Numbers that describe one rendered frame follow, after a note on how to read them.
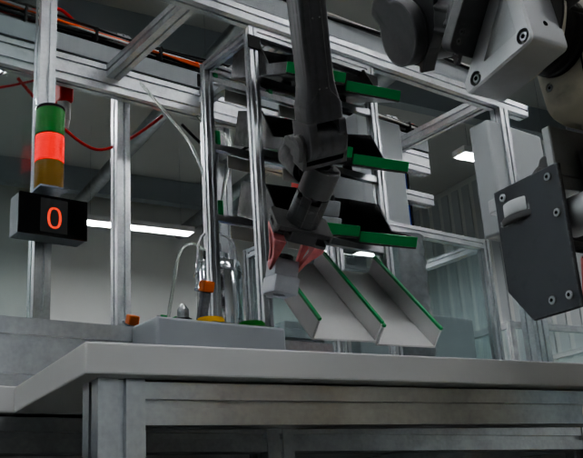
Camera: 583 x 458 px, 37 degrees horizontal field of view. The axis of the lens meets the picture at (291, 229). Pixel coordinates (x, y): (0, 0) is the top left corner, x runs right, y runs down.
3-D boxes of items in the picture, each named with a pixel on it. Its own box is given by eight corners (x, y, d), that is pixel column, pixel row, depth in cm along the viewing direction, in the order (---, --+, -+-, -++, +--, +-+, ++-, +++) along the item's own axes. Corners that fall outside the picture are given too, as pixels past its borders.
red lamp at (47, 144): (68, 161, 152) (69, 134, 154) (41, 155, 149) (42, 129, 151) (56, 170, 156) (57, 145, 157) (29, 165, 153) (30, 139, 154)
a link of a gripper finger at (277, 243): (253, 254, 153) (271, 208, 149) (291, 263, 155) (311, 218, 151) (260, 275, 147) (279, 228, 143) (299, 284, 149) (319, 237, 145)
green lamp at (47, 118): (69, 134, 154) (69, 109, 155) (42, 128, 151) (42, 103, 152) (57, 144, 157) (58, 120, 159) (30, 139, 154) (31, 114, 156)
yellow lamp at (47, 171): (68, 187, 150) (68, 161, 152) (40, 183, 148) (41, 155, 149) (56, 197, 154) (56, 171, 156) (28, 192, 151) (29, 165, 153)
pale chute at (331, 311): (376, 343, 156) (384, 321, 154) (311, 340, 150) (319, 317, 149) (314, 265, 179) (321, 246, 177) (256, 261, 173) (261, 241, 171)
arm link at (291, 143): (300, 142, 135) (349, 131, 139) (268, 109, 144) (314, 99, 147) (298, 206, 142) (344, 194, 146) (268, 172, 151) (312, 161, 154)
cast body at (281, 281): (298, 295, 148) (303, 254, 149) (273, 290, 146) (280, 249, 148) (280, 300, 155) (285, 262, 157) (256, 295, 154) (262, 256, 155)
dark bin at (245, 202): (359, 238, 164) (364, 199, 163) (297, 233, 158) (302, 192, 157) (292, 222, 189) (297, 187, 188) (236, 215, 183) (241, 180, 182)
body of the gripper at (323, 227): (266, 214, 149) (281, 176, 146) (321, 227, 152) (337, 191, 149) (273, 233, 143) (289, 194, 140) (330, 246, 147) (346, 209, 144)
